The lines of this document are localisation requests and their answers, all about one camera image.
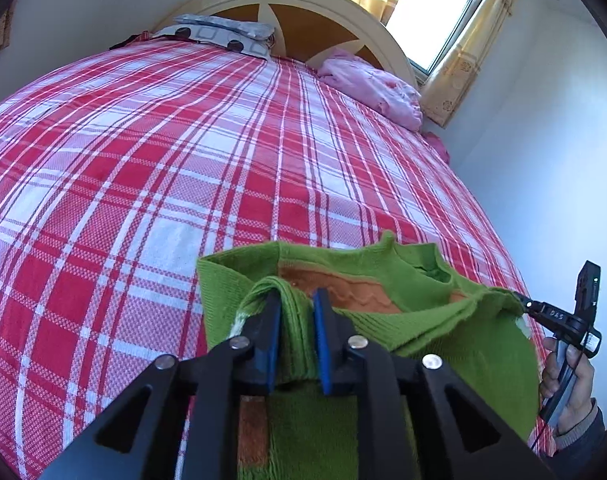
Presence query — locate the narrow yellow curtain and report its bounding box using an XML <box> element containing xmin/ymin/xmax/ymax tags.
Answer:
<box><xmin>421</xmin><ymin>0</ymin><xmax>524</xmax><ymax>128</ymax></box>

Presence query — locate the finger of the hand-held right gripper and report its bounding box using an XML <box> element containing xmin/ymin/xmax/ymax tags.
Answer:
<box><xmin>516</xmin><ymin>292</ymin><xmax>579</xmax><ymax>336</ymax></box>

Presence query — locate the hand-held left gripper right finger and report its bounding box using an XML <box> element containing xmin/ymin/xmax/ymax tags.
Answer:
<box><xmin>312</xmin><ymin>287</ymin><xmax>557</xmax><ymax>480</ymax></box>

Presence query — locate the pink folded quilt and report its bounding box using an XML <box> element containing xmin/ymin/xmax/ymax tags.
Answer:
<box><xmin>316</xmin><ymin>50</ymin><xmax>424</xmax><ymax>131</ymax></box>

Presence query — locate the person's right forearm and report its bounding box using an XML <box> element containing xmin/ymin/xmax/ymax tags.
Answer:
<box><xmin>553</xmin><ymin>399</ymin><xmax>607</xmax><ymax>457</ymax></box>

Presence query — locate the pink cloth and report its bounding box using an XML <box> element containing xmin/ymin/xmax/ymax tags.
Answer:
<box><xmin>422</xmin><ymin>131</ymin><xmax>451</xmax><ymax>163</ymax></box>

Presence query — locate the person's right hand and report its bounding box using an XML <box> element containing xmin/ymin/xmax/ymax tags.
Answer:
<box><xmin>540</xmin><ymin>337</ymin><xmax>597</xmax><ymax>435</ymax></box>

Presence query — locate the black cable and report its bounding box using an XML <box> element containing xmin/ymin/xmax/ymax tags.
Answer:
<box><xmin>527</xmin><ymin>405</ymin><xmax>555</xmax><ymax>457</ymax></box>

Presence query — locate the window behind headboard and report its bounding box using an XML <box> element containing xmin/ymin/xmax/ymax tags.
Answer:
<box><xmin>383</xmin><ymin>0</ymin><xmax>499</xmax><ymax>78</ymax></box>

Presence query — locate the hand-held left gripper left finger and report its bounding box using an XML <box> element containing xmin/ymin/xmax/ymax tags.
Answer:
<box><xmin>38</xmin><ymin>292</ymin><xmax>284</xmax><ymax>480</ymax></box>

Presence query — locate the red plaid bedsheet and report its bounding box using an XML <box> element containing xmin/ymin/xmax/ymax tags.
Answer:
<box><xmin>0</xmin><ymin>40</ymin><xmax>559</xmax><ymax>478</ymax></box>

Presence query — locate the green orange striped knit sweater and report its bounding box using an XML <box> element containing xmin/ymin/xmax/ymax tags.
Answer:
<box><xmin>197</xmin><ymin>231</ymin><xmax>539</xmax><ymax>480</ymax></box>

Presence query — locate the dark cloth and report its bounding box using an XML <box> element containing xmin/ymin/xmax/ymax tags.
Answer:
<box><xmin>108</xmin><ymin>30</ymin><xmax>154</xmax><ymax>51</ymax></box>

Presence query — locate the white blue printed pillow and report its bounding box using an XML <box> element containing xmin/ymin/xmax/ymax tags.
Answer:
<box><xmin>150</xmin><ymin>14</ymin><xmax>276</xmax><ymax>61</ymax></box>

